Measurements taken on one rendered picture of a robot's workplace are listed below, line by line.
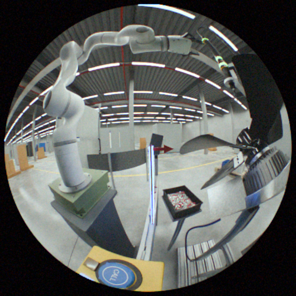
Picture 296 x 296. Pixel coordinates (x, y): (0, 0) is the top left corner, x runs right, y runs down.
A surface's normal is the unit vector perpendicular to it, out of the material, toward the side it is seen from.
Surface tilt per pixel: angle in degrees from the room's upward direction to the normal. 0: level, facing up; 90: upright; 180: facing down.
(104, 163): 90
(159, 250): 0
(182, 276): 0
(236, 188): 55
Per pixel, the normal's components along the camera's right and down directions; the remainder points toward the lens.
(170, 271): -0.04, -0.99
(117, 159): 0.48, 0.08
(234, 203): -0.75, -0.49
